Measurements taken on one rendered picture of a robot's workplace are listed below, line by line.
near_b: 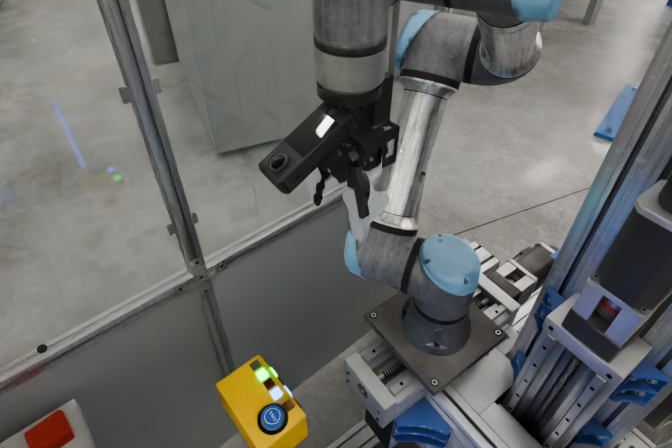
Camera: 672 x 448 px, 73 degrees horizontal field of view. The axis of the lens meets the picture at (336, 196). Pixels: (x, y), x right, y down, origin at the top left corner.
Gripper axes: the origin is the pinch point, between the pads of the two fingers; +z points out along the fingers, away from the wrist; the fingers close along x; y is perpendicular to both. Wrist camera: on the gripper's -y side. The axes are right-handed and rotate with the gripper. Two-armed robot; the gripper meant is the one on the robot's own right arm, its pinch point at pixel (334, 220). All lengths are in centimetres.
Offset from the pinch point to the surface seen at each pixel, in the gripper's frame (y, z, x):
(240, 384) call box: -15.7, 40.8, 9.3
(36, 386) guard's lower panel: -49, 56, 46
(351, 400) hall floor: 32, 148, 29
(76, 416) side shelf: -45, 62, 37
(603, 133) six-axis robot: 302, 145, 57
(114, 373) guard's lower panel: -35, 67, 46
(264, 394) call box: -13.2, 40.8, 4.7
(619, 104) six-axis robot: 353, 145, 69
